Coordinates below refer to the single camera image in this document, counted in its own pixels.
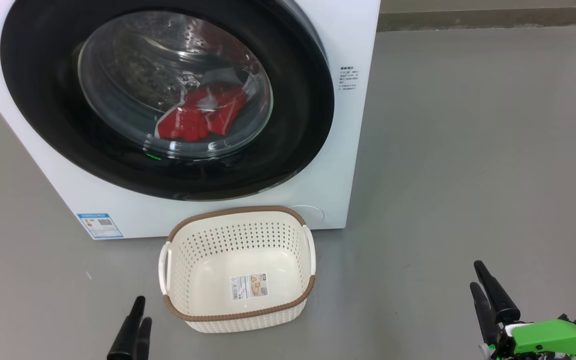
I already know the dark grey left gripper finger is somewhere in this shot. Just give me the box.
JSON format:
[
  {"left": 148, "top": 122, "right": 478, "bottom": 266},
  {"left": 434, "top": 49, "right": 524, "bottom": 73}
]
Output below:
[
  {"left": 107, "top": 296, "right": 146, "bottom": 360},
  {"left": 136, "top": 317, "right": 153, "bottom": 360}
]

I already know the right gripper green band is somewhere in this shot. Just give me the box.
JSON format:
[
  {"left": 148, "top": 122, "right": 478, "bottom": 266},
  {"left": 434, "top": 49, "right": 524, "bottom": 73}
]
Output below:
[{"left": 470, "top": 260, "right": 576, "bottom": 360}]

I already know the red and white garment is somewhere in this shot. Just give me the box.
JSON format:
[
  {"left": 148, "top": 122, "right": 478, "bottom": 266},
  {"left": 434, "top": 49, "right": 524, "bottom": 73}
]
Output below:
[{"left": 155, "top": 70, "right": 247, "bottom": 142}]

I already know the black round washer door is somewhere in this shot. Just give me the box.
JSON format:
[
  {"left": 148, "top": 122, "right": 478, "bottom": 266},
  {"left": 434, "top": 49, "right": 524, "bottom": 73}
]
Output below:
[{"left": 0, "top": 0, "right": 335, "bottom": 202}]

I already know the printed product label sticker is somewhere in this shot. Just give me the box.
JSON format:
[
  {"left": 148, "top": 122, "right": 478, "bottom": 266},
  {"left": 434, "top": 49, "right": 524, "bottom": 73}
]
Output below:
[{"left": 230, "top": 273, "right": 270, "bottom": 301}]

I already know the cream basket with brown rim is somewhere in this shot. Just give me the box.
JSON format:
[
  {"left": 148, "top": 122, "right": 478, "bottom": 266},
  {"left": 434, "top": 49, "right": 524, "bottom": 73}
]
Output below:
[{"left": 158, "top": 205, "right": 317, "bottom": 334}]

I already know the white front-load washing machine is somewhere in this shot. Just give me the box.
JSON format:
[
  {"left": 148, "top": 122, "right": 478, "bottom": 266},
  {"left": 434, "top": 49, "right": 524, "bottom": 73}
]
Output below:
[{"left": 0, "top": 0, "right": 381, "bottom": 241}]

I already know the blue energy label sticker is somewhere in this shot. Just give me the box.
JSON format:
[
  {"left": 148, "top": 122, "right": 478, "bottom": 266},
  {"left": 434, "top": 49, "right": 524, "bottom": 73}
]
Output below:
[{"left": 77, "top": 213, "right": 124, "bottom": 240}]

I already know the round white filter cover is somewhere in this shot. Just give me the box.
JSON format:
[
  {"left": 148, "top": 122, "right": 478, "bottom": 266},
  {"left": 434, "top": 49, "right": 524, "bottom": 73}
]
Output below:
[{"left": 288, "top": 204, "right": 326, "bottom": 226}]

